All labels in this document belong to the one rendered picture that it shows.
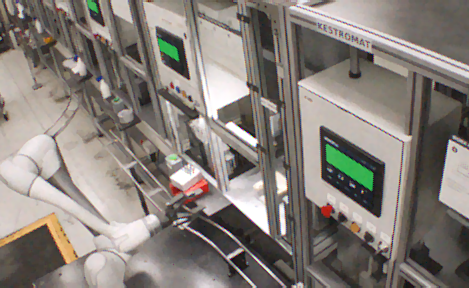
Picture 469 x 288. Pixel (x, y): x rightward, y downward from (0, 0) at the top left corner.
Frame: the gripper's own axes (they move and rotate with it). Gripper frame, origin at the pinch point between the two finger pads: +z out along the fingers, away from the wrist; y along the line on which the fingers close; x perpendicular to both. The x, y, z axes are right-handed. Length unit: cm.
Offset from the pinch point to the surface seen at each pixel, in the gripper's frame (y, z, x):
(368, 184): 49, 18, -80
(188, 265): -44.3, -9.8, 8.9
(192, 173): -10.4, 12.9, 30.3
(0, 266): -111, -112, 157
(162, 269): -44, -22, 15
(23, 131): -112, -44, 350
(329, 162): 47, 18, -63
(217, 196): -21.3, 18.3, 18.7
